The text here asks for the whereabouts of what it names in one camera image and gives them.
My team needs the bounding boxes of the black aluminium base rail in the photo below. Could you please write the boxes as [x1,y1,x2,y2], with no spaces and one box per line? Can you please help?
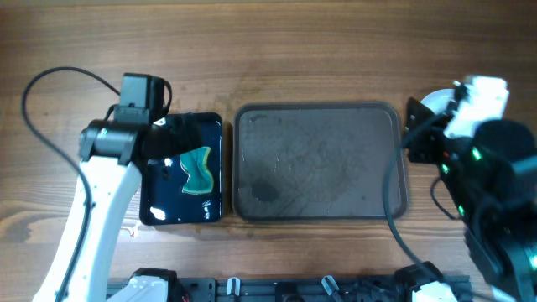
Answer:
[107,274,475,302]

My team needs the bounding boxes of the white plate blue stain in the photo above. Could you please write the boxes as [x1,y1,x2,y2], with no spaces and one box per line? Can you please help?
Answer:
[420,88,457,115]

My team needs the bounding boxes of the green yellow sponge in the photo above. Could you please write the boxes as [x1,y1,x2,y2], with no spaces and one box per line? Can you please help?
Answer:
[180,146,214,195]

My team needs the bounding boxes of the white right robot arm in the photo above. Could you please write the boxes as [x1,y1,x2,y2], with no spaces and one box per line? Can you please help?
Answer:
[396,75,536,301]

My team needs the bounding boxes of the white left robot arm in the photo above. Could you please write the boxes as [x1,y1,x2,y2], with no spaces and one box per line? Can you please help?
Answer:
[34,113,201,301]

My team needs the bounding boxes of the dark brown serving tray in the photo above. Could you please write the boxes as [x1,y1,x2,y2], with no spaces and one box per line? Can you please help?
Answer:
[232,102,409,223]

